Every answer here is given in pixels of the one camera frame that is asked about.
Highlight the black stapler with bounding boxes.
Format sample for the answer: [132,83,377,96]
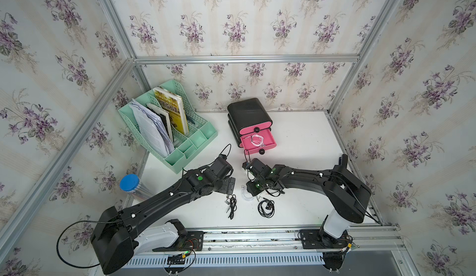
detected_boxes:
[338,154,348,168]

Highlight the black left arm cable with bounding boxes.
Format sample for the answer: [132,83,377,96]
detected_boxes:
[56,220,112,269]

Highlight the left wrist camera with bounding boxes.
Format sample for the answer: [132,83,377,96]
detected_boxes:
[210,154,234,179]

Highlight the blue lid container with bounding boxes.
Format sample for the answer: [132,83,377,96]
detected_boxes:
[120,174,154,202]

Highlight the black earphones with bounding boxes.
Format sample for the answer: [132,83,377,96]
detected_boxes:
[226,194,238,220]
[257,198,275,219]

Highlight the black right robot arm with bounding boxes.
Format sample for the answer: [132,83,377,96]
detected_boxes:
[242,154,371,240]

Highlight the black white notebook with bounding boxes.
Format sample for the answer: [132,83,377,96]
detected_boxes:
[146,103,174,142]

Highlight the pink top drawer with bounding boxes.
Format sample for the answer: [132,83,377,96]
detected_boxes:
[239,121,273,136]

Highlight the aluminium front rail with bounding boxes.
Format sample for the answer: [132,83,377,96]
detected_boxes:
[122,225,417,276]

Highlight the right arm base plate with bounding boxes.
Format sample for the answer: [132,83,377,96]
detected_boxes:
[297,229,353,250]

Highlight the yellow book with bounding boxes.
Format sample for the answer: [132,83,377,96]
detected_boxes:
[153,86,190,136]

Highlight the white paper stack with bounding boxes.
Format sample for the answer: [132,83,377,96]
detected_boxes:
[130,100,175,158]

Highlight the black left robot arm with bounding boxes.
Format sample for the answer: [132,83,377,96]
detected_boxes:
[90,154,234,275]

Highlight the white earphones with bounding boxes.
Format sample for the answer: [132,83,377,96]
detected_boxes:
[241,186,257,202]
[250,134,265,147]

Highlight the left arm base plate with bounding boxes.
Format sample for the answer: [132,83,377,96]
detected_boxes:
[152,219,204,252]

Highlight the green desk organizer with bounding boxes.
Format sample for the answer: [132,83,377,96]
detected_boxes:
[118,80,218,173]

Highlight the black drawer cabinet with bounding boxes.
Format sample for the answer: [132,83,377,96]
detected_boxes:
[227,98,272,148]

